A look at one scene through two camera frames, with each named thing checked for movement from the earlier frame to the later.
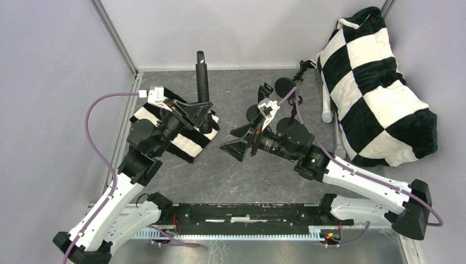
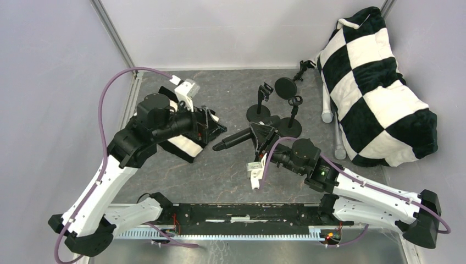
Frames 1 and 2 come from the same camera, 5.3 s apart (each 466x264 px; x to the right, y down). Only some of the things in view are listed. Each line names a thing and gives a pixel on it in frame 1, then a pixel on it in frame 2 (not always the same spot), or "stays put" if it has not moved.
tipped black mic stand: [283, 86] stays put
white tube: [327, 115] stays put
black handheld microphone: [202, 90] → [233, 138]
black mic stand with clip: [254, 113] stays put
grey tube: [340, 152] stays put
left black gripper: [182, 114] → [198, 126]
